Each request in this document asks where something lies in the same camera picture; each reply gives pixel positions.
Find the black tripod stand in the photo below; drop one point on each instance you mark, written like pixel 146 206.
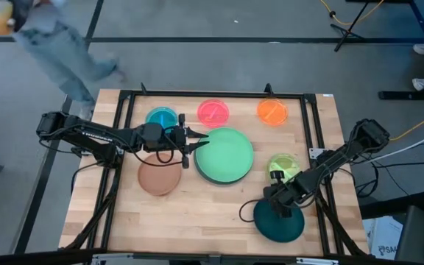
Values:
pixel 346 33

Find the large dark green plate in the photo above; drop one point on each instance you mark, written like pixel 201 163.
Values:
pixel 208 180

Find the small yellow-green plastic plate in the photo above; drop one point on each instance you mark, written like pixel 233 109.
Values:
pixel 285 163

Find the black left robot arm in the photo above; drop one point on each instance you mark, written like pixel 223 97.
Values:
pixel 87 134

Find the large light green plate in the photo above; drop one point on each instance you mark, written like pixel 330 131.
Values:
pixel 226 154

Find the black aluminium table frame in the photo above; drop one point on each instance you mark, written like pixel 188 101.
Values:
pixel 215 94

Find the walking person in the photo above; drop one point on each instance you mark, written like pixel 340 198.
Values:
pixel 57 48

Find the dark grey computer case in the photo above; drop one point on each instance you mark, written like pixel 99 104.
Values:
pixel 414 235

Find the small cyan plastic plate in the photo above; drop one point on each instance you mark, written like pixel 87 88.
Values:
pixel 158 117

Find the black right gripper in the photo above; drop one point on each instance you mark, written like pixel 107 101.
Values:
pixel 293 187

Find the black floor bar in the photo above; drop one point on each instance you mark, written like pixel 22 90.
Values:
pixel 407 95

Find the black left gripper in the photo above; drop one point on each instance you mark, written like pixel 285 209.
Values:
pixel 153 136

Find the small pink plastic plate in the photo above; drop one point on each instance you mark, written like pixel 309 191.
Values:
pixel 213 113

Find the small orange plastic plate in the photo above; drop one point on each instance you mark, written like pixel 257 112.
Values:
pixel 272 112

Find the black rig crossbeam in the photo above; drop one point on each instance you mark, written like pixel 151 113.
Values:
pixel 31 257

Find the silver metal bracket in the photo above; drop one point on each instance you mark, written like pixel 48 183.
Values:
pixel 314 152

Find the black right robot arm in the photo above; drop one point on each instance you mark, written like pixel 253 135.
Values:
pixel 366 134

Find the medium brown plastic plate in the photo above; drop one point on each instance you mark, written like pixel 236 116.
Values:
pixel 157 180

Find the white printed carton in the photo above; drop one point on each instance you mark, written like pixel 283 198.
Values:
pixel 385 235

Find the medium dark teal plate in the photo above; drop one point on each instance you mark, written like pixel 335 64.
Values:
pixel 278 230

